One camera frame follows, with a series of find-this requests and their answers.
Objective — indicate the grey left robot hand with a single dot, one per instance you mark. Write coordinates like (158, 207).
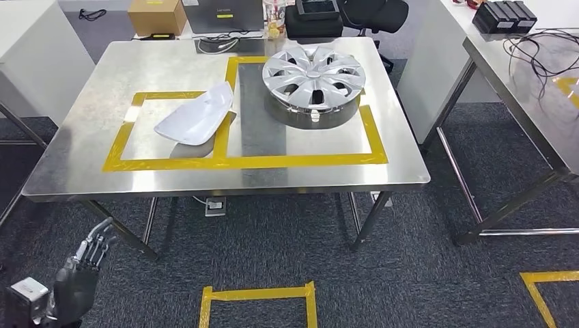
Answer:
(77, 289)

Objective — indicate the white plastic shell part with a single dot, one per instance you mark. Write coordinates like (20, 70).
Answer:
(194, 120)

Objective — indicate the stainless steel workbench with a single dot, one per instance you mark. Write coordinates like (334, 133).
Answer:
(90, 90)
(22, 126)
(561, 131)

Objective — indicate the grey floor socket box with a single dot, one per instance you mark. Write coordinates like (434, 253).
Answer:
(215, 207)
(382, 198)

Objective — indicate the yellow floor tape outline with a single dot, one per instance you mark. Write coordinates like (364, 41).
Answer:
(258, 293)
(552, 276)

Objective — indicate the yellow tape table marking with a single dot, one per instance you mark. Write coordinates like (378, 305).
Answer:
(271, 160)
(567, 83)

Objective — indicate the black power adapter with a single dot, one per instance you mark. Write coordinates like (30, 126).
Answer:
(158, 36)

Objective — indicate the round steel stand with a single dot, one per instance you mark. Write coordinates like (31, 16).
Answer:
(294, 120)

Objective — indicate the brown cardboard box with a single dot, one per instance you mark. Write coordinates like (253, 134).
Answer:
(156, 20)

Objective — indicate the grey laptop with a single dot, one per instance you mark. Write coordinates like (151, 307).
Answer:
(203, 22)

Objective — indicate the silver wheel cover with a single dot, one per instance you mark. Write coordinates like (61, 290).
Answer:
(313, 74)

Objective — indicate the clear plastic drink cup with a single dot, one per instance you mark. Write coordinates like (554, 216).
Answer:
(274, 22)

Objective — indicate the black carry case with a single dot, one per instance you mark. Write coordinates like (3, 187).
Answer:
(312, 29)

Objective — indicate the black remote controller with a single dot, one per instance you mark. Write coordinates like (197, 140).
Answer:
(316, 9)

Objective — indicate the black office chair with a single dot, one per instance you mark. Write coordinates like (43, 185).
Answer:
(384, 16)

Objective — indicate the colourful snack bag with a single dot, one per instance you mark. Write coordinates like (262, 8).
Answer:
(472, 3)

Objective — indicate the black battery box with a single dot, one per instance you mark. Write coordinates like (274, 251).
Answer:
(524, 16)
(486, 18)
(506, 16)

